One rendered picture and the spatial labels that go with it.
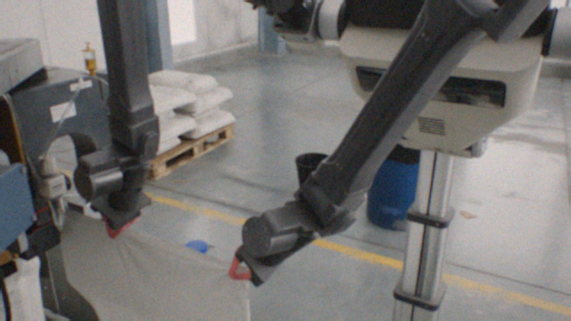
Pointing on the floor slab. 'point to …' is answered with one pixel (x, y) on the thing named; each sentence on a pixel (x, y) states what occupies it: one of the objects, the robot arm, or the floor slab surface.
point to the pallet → (194, 147)
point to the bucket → (308, 164)
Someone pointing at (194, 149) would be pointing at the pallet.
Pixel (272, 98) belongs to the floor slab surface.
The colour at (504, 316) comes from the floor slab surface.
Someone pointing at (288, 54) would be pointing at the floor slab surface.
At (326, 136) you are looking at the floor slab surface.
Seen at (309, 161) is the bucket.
